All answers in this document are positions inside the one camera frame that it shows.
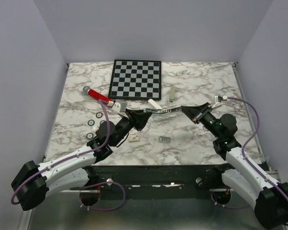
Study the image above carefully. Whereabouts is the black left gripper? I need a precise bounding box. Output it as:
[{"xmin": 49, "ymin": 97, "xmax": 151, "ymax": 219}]
[{"xmin": 111, "ymin": 108, "xmax": 151, "ymax": 147}]

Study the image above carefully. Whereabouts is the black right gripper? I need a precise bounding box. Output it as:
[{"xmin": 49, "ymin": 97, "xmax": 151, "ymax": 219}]
[{"xmin": 180, "ymin": 102, "xmax": 223, "ymax": 138}]

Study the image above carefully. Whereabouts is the grey staple strip tray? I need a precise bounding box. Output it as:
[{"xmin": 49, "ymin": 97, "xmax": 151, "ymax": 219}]
[{"xmin": 158, "ymin": 136, "xmax": 170, "ymax": 143}]

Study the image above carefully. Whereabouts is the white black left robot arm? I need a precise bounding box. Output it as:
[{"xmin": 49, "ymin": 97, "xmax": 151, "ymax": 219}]
[{"xmin": 11, "ymin": 109, "xmax": 152, "ymax": 211}]

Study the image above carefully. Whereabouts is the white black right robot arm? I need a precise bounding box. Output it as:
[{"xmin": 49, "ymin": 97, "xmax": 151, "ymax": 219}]
[{"xmin": 181, "ymin": 103, "xmax": 288, "ymax": 230}]

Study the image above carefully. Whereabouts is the pale green stapler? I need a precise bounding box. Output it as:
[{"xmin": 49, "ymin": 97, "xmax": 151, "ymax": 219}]
[{"xmin": 169, "ymin": 86, "xmax": 176, "ymax": 103}]

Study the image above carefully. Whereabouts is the small staple box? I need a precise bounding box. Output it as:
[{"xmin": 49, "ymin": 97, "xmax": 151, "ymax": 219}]
[{"xmin": 128, "ymin": 135, "xmax": 139, "ymax": 142}]

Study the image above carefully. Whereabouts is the black white chessboard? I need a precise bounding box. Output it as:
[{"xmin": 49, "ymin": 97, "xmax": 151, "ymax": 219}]
[{"xmin": 108, "ymin": 59, "xmax": 162, "ymax": 101}]

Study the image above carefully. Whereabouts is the red glitter toy microphone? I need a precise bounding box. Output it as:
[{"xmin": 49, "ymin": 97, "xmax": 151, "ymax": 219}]
[{"xmin": 83, "ymin": 86, "xmax": 114, "ymax": 107}]

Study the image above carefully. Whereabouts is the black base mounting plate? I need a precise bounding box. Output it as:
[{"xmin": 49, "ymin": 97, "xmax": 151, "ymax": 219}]
[{"xmin": 84, "ymin": 163, "xmax": 233, "ymax": 200}]

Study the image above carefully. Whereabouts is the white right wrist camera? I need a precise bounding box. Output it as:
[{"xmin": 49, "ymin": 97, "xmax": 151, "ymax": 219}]
[{"xmin": 211, "ymin": 95, "xmax": 228, "ymax": 110}]

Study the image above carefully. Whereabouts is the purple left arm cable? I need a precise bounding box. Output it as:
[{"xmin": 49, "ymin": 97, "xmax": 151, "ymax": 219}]
[{"xmin": 11, "ymin": 99, "xmax": 127, "ymax": 211}]

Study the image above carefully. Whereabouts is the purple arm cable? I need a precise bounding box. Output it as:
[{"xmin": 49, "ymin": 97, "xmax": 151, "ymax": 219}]
[
  {"xmin": 211, "ymin": 95, "xmax": 288, "ymax": 227},
  {"xmin": 11, "ymin": 99, "xmax": 127, "ymax": 211}
]

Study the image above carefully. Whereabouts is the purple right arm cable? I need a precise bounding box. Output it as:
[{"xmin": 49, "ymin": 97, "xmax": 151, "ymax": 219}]
[{"xmin": 211, "ymin": 95, "xmax": 288, "ymax": 227}]

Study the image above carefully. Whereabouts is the aluminium rail right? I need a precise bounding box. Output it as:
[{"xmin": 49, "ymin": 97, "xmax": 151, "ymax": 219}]
[{"xmin": 209, "ymin": 171, "xmax": 281, "ymax": 192}]

